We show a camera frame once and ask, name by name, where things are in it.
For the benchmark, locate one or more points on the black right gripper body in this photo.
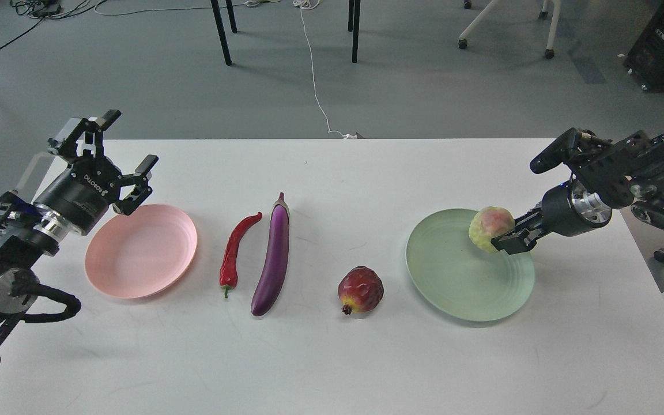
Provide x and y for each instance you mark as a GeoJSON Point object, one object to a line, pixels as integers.
{"type": "Point", "coordinates": [555, 213]}

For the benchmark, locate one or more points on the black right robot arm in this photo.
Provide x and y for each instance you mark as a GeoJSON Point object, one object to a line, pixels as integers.
{"type": "Point", "coordinates": [605, 176]}

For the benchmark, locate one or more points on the green plate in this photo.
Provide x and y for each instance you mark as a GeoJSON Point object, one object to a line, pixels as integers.
{"type": "Point", "coordinates": [459, 278]}

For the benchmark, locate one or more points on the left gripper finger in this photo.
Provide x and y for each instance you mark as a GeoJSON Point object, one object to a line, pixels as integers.
{"type": "Point", "coordinates": [80, 143]}
{"type": "Point", "coordinates": [139, 183]}

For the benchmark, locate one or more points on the red chili pepper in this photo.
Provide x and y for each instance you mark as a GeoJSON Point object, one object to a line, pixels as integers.
{"type": "Point", "coordinates": [228, 276]}

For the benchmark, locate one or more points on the black table legs left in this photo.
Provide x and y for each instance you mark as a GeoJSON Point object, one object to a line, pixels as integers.
{"type": "Point", "coordinates": [222, 35]}

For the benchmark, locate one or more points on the green pink peach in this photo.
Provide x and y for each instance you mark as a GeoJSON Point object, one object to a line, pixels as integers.
{"type": "Point", "coordinates": [488, 223]}

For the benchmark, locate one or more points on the pink plate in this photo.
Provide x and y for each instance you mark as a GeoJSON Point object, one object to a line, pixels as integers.
{"type": "Point", "coordinates": [136, 256]}

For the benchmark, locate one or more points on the purple eggplant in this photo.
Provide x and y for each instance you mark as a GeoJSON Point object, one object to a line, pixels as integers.
{"type": "Point", "coordinates": [274, 271]}

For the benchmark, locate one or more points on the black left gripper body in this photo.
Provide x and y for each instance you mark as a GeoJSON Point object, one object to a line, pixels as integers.
{"type": "Point", "coordinates": [82, 193]}

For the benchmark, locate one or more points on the black table legs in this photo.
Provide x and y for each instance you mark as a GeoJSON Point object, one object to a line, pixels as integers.
{"type": "Point", "coordinates": [222, 35]}
{"type": "Point", "coordinates": [354, 10]}

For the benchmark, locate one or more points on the red pomegranate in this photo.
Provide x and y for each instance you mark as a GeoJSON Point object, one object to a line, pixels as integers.
{"type": "Point", "coordinates": [360, 291]}

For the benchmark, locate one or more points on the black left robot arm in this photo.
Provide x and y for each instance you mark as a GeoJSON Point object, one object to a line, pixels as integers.
{"type": "Point", "coordinates": [26, 235]}

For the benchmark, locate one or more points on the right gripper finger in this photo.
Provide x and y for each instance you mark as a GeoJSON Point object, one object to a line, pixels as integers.
{"type": "Point", "coordinates": [513, 227]}
{"type": "Point", "coordinates": [517, 242]}

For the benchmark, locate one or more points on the black table legs right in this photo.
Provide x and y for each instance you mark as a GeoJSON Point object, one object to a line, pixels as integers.
{"type": "Point", "coordinates": [354, 10]}

